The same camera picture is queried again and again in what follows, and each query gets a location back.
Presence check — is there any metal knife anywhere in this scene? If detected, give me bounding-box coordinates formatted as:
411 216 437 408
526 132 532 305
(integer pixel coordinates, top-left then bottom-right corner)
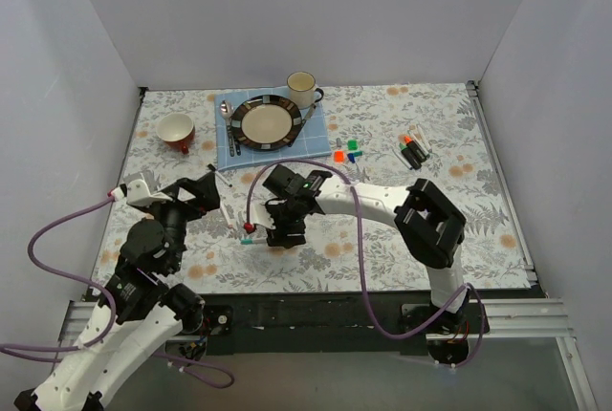
304 103 317 121

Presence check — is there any teal capped white pen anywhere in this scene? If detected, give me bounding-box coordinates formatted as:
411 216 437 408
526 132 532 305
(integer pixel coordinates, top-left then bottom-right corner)
408 130 430 158

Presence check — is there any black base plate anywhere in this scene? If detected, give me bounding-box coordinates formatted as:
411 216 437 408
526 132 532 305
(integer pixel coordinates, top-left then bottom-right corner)
147 289 492 357

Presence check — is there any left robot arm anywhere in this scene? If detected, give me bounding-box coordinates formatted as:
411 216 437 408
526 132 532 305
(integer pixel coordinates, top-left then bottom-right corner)
14 172 221 410

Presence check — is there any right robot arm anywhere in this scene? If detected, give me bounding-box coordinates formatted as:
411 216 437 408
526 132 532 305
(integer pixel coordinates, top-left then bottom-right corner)
248 164 469 333

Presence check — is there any green capped black highlighter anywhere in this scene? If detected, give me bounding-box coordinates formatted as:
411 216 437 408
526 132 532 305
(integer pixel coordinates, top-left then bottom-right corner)
401 142 426 170

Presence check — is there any dark rimmed plate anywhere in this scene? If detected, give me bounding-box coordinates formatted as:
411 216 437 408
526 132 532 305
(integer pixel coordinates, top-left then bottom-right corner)
231 94 304 151

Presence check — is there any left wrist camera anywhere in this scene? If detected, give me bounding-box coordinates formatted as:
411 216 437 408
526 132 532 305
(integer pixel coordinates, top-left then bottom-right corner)
107 170 172 207

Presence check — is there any floral tablecloth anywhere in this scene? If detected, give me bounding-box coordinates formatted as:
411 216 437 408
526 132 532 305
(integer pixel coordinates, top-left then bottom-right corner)
91 83 533 296

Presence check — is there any red bowl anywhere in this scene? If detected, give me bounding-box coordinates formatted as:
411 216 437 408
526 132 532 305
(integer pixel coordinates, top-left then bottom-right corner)
156 113 195 155

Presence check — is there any purple cable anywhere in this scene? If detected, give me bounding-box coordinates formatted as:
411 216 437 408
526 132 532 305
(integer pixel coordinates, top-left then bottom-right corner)
0 189 235 389
243 160 488 370

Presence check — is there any cream enamel mug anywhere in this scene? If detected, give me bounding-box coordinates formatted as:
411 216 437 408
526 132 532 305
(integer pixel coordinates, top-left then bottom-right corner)
286 72 324 110

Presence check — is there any pink pen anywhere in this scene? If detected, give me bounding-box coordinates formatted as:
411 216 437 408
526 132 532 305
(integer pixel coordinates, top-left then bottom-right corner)
220 203 234 229

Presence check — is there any blue capped white pen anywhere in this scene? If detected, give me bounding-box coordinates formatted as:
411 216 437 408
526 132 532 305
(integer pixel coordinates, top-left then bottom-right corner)
394 148 416 170

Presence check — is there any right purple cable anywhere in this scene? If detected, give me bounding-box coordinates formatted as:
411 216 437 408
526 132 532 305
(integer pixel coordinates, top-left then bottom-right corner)
243 160 488 370

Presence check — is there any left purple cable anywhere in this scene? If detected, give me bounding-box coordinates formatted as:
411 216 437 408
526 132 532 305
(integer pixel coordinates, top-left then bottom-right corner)
0 189 235 389

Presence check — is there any aluminium frame rail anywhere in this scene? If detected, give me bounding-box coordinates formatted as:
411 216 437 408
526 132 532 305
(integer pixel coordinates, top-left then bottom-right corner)
40 298 598 411

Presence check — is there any metal spoon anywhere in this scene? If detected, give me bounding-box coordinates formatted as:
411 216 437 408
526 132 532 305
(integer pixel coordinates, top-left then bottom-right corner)
220 100 241 157

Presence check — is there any orange black highlighter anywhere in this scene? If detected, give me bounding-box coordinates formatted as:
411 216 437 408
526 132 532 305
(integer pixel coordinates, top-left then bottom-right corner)
404 136 427 162

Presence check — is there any teal ended white pen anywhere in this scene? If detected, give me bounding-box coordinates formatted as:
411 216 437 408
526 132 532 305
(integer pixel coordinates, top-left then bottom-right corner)
240 238 268 245

